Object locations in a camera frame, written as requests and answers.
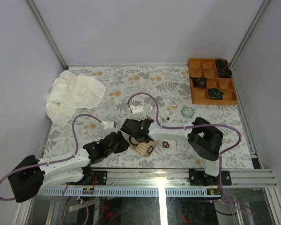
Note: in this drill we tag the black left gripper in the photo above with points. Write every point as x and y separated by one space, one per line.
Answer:
124 146

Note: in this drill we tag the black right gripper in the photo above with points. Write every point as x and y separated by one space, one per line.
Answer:
142 121

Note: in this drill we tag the beige jewelry box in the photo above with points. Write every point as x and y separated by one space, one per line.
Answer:
143 149

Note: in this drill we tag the black bangle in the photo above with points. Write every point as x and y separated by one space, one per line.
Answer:
133 141

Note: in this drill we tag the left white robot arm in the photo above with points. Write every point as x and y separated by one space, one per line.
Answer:
75 170

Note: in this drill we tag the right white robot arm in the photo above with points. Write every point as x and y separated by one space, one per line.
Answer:
205 139

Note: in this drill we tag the white crumpled cloth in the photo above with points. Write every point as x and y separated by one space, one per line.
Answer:
70 92

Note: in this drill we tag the black flower orange dots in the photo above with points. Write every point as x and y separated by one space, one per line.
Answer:
199 82

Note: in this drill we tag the black flower green swirls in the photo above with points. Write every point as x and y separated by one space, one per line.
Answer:
215 94

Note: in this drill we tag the orange wooden divided tray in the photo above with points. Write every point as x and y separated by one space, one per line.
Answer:
207 68

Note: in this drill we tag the black fabric flower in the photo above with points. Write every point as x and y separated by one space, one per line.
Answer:
224 72
221 63

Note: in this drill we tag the black fabric flower top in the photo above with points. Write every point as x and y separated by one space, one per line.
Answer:
221 63

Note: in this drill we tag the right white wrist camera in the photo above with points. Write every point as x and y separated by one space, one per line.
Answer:
137 113

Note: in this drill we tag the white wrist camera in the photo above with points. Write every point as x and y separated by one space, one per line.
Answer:
137 113
109 126

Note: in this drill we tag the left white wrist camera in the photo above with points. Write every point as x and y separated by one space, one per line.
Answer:
109 126

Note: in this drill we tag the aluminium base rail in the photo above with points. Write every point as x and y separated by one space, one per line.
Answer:
172 182

